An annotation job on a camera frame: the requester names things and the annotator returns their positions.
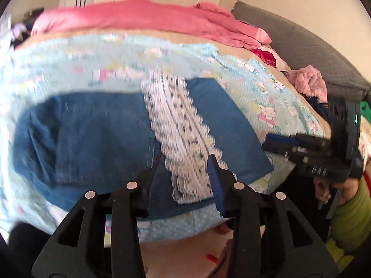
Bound pink fluffy cloth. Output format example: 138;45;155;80
287;66;328;99

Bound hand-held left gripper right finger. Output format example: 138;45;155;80
207;153;331;278

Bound grey padded headboard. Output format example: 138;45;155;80
230;0;371;103

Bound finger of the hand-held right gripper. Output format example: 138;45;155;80
262;144;308;163
265;133;331;149

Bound cartoon printed blue bedsheet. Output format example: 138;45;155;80
0;33;331;242

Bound pile of clothes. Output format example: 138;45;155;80
12;7;44;45

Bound red cloth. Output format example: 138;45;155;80
251;48;277;67

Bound dark blue cloth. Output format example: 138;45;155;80
307;95;331;120

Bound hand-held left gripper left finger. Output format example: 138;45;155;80
32;155;171;278

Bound pink duvet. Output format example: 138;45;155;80
30;0;271;50

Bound blue denim pants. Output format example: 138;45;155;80
12;77;274;221

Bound person's right hand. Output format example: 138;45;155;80
336;178;363;207

